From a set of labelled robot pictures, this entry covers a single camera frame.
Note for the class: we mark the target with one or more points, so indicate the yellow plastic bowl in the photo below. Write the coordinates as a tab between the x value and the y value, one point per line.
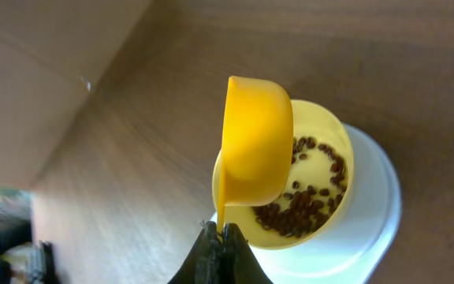
310	119

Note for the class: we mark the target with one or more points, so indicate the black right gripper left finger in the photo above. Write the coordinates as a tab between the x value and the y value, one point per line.
202	265

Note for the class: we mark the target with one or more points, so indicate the orange measuring scoop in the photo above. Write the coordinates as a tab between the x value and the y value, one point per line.
256	144

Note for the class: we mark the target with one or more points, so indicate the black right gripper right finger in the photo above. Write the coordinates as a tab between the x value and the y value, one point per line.
238	263

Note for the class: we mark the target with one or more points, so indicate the white digital kitchen scale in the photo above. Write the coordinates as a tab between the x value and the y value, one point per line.
348	249

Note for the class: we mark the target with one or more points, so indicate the red beans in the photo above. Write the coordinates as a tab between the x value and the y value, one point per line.
305	208

